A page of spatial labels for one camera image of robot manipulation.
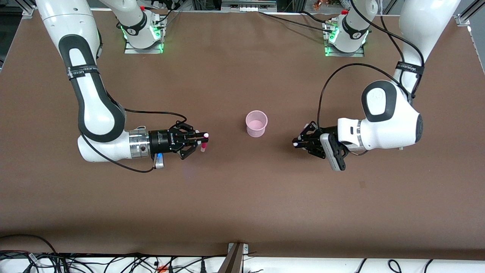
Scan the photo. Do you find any thick black cable loop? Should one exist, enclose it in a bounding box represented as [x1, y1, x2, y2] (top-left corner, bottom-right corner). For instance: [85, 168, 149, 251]
[0, 234, 58, 256]

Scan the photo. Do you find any black cable to left gripper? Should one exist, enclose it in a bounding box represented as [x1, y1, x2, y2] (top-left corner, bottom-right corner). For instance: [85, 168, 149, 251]
[318, 63, 413, 128]

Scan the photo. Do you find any black cable to right camera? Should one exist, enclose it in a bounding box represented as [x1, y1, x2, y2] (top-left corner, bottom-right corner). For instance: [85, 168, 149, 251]
[78, 133, 156, 174]

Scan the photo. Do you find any grey metal box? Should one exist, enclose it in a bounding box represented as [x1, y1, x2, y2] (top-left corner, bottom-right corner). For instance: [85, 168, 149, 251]
[221, 0, 278, 12]

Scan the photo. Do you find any metal base plate left arm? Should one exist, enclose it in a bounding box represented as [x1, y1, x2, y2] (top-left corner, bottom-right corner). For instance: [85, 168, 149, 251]
[324, 19, 365, 57]

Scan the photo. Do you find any black cable to right gripper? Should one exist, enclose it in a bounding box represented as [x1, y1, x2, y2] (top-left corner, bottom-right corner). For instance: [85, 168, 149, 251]
[123, 109, 188, 122]

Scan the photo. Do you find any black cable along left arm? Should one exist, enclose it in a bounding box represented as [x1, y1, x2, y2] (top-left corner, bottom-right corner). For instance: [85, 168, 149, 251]
[350, 0, 425, 103]

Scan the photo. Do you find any black strap on left arm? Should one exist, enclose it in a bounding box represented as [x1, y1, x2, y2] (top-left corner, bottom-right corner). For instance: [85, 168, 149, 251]
[396, 61, 425, 75]

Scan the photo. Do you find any metal base plate right arm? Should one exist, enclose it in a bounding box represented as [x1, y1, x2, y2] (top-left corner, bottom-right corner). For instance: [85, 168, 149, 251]
[124, 11, 164, 54]

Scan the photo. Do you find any black cable on table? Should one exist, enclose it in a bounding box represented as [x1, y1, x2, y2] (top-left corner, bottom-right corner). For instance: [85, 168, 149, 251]
[259, 11, 334, 33]

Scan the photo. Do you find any black cable to gripper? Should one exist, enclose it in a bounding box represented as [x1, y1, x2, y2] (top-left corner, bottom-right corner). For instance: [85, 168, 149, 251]
[123, 109, 188, 122]
[318, 63, 413, 128]

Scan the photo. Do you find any black strap on right arm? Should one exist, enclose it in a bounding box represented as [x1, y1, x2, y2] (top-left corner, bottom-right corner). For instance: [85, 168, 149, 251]
[67, 66, 99, 80]

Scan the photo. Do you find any pink plastic cup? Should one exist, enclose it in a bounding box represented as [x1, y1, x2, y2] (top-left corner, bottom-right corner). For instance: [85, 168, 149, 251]
[245, 110, 269, 138]

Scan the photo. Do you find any table support strut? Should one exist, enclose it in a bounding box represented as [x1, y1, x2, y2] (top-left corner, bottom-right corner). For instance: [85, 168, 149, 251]
[219, 243, 249, 273]

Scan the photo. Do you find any black strap on arm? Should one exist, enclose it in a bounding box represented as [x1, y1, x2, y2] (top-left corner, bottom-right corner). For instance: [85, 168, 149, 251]
[67, 66, 99, 80]
[396, 61, 425, 75]

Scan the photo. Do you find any aluminium frame corner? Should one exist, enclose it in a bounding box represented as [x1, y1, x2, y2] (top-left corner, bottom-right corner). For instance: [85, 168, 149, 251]
[454, 0, 485, 28]
[21, 0, 37, 18]

